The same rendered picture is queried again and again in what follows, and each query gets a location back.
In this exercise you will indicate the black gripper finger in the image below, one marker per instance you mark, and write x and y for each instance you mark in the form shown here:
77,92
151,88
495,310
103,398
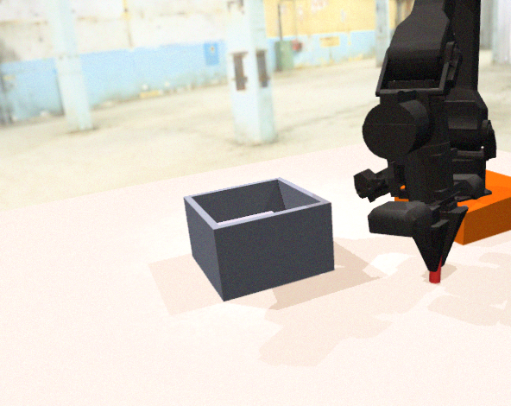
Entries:
455,218
431,244

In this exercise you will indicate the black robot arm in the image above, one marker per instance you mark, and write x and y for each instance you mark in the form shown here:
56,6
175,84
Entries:
428,96

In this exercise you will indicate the red peg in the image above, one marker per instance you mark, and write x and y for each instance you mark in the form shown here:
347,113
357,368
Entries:
434,277

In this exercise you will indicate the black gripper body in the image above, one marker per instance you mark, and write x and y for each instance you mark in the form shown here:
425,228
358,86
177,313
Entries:
430,187

